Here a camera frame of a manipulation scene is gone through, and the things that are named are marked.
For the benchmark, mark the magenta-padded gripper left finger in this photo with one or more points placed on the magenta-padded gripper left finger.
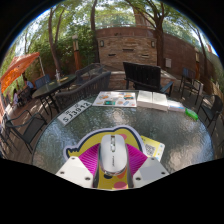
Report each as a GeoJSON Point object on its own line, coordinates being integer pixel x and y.
{"type": "Point", "coordinates": [75, 171]}

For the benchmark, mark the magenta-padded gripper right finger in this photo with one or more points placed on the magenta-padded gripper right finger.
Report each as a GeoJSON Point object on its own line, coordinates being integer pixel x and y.
{"type": "Point", "coordinates": [151, 171]}

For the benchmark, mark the white computer mouse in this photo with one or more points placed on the white computer mouse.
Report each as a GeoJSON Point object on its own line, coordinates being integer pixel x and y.
{"type": "Point", "coordinates": [112, 155]}

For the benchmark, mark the yellow duck-shaped mouse pad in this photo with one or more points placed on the yellow duck-shaped mouse pad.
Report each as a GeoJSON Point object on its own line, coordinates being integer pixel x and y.
{"type": "Point", "coordinates": [90, 140]}

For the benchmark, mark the yellow printed card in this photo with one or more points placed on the yellow printed card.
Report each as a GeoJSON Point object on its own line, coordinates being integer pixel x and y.
{"type": "Point", "coordinates": [154, 148]}

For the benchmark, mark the white number plate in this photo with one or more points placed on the white number plate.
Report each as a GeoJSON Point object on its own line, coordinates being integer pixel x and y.
{"type": "Point", "coordinates": [74, 112]}

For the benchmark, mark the black metal garden chair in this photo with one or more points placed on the black metal garden chair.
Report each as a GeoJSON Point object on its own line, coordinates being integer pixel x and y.
{"type": "Point", "coordinates": [190, 78]}
{"type": "Point", "coordinates": [31, 128]}
{"type": "Point", "coordinates": [211, 110]}

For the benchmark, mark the green tube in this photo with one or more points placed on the green tube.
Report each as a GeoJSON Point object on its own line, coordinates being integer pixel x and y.
{"type": "Point", "coordinates": [191, 114]}

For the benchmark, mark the small white flat box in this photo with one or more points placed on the small white flat box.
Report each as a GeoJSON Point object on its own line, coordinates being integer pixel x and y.
{"type": "Point", "coordinates": [176, 106]}

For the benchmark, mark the white open book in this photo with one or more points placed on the white open book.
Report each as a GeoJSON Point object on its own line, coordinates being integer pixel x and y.
{"type": "Point", "coordinates": [152, 100]}

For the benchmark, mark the colourful printed sheet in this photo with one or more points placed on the colourful printed sheet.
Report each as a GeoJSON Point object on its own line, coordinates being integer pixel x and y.
{"type": "Point", "coordinates": [115, 99]}

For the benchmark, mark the dark wicker chair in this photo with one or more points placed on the dark wicker chair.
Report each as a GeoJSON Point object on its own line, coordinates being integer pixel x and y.
{"type": "Point", "coordinates": [88, 70]}
{"type": "Point", "coordinates": [86, 88]}

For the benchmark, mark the dark round garden table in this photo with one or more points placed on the dark round garden table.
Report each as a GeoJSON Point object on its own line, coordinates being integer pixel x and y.
{"type": "Point", "coordinates": [53, 87]}

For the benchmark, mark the person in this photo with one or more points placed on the person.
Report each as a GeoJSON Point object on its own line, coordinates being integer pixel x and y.
{"type": "Point", "coordinates": [15, 96]}
{"type": "Point", "coordinates": [28, 83]}

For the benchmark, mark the blue garden chair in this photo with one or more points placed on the blue garden chair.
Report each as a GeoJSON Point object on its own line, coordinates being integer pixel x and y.
{"type": "Point", "coordinates": [42, 80]}

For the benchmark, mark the black slatted bench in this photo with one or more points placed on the black slatted bench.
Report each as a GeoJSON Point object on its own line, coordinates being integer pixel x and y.
{"type": "Point", "coordinates": [143, 75]}

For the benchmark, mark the orange sunshade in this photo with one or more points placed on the orange sunshade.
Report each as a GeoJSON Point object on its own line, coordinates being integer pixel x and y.
{"type": "Point", "coordinates": [16, 68]}

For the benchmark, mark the white wall sign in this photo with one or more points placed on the white wall sign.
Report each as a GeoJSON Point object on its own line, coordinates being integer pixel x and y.
{"type": "Point", "coordinates": [168, 63]}

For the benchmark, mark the wooden lamp post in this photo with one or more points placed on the wooden lamp post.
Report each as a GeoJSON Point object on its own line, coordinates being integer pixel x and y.
{"type": "Point", "coordinates": [76, 53]}
{"type": "Point", "coordinates": [197, 63]}

